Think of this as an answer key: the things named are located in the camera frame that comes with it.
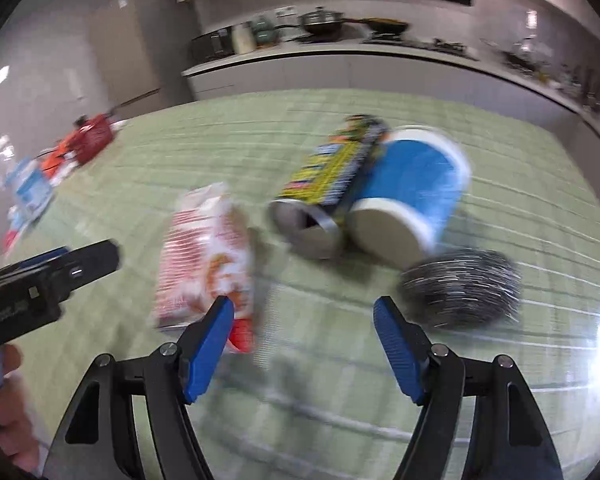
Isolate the white jug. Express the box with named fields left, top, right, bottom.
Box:
left=232, top=22, right=257, bottom=55

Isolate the steel wool scrubber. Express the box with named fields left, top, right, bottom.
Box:
left=398, top=248, right=521, bottom=330

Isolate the blue white package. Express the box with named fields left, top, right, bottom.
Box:
left=5, top=158, right=54, bottom=221

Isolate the blue paper cup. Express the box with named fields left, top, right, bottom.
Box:
left=347, top=125, right=471, bottom=270

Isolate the red pot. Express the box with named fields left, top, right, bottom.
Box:
left=68, top=114, right=114, bottom=166

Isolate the person's left hand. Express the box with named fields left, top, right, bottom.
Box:
left=0, top=344, right=40, bottom=474

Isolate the black microwave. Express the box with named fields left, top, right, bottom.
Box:
left=189, top=27, right=235, bottom=65

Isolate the gas stove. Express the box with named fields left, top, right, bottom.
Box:
left=363, top=32, right=479, bottom=61

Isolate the frying pan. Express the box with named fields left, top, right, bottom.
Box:
left=343, top=18, right=411, bottom=36

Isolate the refrigerator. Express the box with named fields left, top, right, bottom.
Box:
left=88, top=0, right=198, bottom=119

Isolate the red white milk carton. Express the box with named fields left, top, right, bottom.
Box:
left=152, top=182, right=254, bottom=353

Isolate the black yellow drink can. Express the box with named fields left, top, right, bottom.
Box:
left=268, top=114, right=389, bottom=260

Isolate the lidded wok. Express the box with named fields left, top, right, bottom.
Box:
left=299, top=6, right=344, bottom=39

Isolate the pan at sink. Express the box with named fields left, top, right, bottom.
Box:
left=480, top=36, right=550, bottom=73

